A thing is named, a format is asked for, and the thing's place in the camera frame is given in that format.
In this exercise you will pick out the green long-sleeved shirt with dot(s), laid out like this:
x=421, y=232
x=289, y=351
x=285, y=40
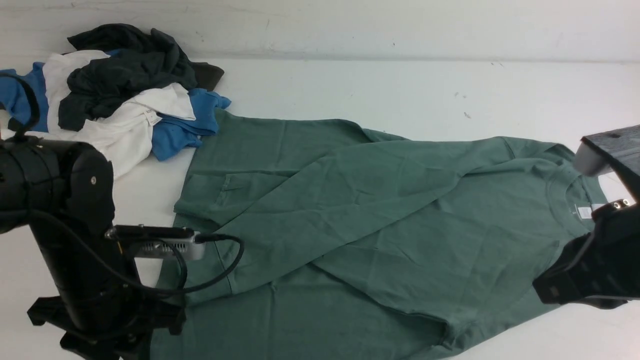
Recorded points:
x=362, y=245

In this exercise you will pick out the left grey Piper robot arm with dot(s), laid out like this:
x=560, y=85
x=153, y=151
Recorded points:
x=52, y=176

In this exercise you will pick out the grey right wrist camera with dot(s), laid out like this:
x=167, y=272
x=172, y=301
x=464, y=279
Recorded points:
x=616, y=151

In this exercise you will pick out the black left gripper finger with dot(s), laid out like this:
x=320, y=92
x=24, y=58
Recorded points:
x=129, y=341
x=49, y=310

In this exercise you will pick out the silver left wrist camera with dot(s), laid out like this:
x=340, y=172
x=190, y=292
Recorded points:
x=157, y=242

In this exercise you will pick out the white shirt in pile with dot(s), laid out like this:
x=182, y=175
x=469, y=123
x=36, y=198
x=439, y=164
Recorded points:
x=125, y=137

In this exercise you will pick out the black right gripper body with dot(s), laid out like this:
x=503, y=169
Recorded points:
x=604, y=268

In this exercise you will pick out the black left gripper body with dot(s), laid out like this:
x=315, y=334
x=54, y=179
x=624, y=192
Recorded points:
x=92, y=275

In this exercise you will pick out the blue shirt in pile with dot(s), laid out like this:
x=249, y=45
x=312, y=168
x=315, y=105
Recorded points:
x=170, y=135

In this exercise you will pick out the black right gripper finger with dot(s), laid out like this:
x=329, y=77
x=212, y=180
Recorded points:
x=560, y=287

